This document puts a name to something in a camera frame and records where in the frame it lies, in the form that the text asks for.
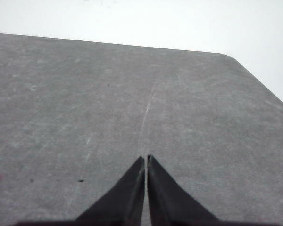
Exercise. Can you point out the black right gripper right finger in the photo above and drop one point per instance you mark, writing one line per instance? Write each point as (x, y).
(169, 204)

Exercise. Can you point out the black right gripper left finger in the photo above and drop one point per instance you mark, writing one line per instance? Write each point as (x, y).
(122, 205)

